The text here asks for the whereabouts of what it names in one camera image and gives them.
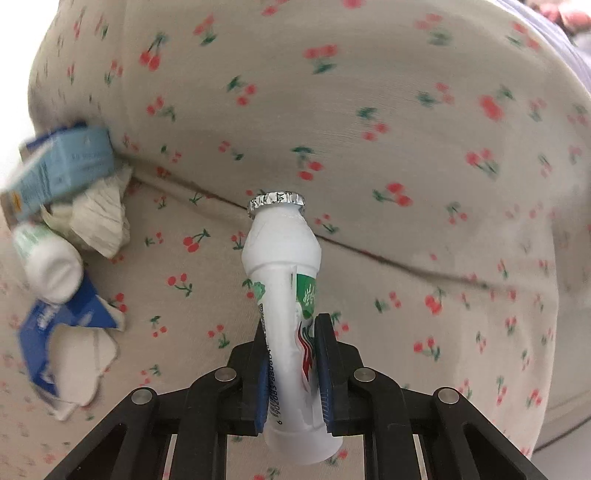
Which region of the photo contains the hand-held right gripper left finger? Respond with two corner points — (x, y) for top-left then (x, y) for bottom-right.
(44, 318), (273, 480)

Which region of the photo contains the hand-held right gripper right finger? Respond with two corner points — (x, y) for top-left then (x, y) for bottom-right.
(314, 313), (550, 480)

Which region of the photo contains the white green-label yogurt bottle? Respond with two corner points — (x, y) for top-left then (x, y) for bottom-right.
(11, 222), (84, 303)
(242, 190), (345, 466)

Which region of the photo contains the torn blue cardboard carton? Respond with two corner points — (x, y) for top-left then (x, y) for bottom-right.
(18, 272), (127, 422)

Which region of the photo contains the cherry print tablecloth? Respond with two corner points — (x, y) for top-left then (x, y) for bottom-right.
(0, 0), (591, 480)

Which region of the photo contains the crumpled white tissue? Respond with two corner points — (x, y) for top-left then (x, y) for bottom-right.
(41, 166), (134, 259)

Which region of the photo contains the light blue small carton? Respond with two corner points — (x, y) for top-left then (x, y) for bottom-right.
(0, 122), (116, 222)

